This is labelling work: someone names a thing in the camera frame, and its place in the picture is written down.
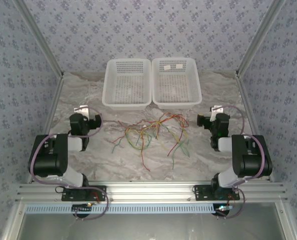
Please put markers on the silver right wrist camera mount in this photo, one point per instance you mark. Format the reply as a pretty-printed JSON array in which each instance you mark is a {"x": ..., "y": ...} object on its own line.
[{"x": 217, "y": 109}]

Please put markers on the plain white perforated basket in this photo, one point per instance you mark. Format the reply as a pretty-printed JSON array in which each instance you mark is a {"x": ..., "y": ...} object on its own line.
[{"x": 128, "y": 106}]

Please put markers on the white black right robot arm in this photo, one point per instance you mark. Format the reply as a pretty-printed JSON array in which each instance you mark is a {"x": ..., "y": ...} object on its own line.
[{"x": 251, "y": 165}]

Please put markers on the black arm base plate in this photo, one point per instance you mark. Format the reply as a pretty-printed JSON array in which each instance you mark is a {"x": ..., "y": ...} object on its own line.
[
  {"x": 71, "y": 196},
  {"x": 203, "y": 196}
]

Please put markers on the small black controller board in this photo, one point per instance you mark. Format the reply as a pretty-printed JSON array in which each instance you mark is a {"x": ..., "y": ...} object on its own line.
[
  {"x": 223, "y": 210},
  {"x": 82, "y": 207}
]

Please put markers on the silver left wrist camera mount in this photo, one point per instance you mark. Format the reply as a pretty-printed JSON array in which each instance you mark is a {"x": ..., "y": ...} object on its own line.
[{"x": 82, "y": 110}]

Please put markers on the white perforated basket with labels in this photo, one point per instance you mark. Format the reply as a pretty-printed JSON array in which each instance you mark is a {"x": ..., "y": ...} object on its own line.
[{"x": 176, "y": 105}]

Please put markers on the grey metal lower panel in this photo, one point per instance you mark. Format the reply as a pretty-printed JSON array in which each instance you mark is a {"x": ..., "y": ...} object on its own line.
[{"x": 148, "y": 227}]

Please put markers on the aluminium frame corner post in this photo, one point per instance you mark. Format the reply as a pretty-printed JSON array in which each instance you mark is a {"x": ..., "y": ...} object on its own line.
[
  {"x": 44, "y": 41},
  {"x": 258, "y": 37}
]

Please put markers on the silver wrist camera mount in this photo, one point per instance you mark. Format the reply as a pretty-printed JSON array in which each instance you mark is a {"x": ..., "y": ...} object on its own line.
[
  {"x": 217, "y": 109},
  {"x": 82, "y": 110}
]

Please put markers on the wide aluminium mounting rail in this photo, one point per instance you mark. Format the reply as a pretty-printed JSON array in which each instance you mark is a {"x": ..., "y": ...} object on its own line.
[{"x": 148, "y": 192}]

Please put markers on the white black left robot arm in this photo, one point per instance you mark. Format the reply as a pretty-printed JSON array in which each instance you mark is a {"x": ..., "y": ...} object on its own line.
[{"x": 48, "y": 162}]

